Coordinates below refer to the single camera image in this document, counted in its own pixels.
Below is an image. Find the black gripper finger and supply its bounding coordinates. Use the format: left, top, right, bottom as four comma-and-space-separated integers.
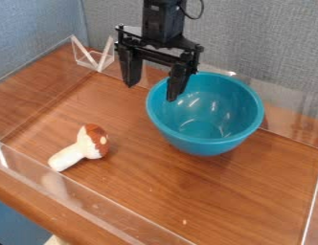
117, 44, 143, 87
167, 63, 194, 101

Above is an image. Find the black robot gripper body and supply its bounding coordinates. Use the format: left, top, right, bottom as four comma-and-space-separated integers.
116, 0, 204, 67

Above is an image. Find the toy mushroom brown cap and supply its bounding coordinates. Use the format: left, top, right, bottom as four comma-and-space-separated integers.
46, 123, 111, 172

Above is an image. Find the blue bowl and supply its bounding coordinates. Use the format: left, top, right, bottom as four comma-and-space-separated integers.
147, 72, 266, 156

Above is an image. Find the clear acrylic front barrier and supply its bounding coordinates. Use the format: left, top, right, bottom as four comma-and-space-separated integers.
0, 142, 196, 245

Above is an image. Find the clear acrylic corner bracket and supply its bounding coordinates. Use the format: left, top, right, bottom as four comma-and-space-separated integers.
72, 35, 116, 73

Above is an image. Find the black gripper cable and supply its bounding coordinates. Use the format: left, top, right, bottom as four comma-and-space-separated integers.
179, 0, 206, 20

